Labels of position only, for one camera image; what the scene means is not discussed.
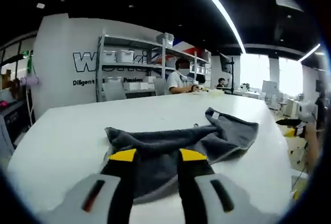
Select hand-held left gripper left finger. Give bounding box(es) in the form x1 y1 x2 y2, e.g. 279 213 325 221
58 148 138 224

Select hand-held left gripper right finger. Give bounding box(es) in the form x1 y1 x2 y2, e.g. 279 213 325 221
178 148 262 224

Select grey towel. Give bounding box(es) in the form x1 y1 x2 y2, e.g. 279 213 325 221
103 107 260 205

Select short ceiling light strip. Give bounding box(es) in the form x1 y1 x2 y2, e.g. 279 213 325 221
299 43 322 62

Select white table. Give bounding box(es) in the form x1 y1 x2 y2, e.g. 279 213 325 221
6 93 295 224

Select black monitor on stand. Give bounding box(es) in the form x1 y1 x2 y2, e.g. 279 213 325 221
219 53 235 95

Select grey chair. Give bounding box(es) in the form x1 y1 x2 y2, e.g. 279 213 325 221
154 78 169 97
102 81 127 100

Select black cabinet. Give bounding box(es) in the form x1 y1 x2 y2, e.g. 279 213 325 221
0 99 33 147

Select red white blue flag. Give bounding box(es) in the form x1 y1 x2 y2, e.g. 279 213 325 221
151 40 207 66

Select long ceiling light strip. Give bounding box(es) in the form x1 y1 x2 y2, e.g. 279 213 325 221
186 0 247 54

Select purple rolled mat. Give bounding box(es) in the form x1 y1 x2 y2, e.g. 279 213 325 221
20 77 40 86

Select row of white storage bins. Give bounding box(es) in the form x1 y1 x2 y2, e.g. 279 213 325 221
102 33 210 92

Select green hanging item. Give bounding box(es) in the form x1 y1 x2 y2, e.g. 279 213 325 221
25 50 36 74

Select brown cardboard boxes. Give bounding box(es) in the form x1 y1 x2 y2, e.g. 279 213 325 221
0 69 17 90

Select metal storage shelf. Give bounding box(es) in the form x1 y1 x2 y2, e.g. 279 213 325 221
96 34 212 103

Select thin cable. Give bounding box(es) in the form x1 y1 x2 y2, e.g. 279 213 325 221
291 141 311 192

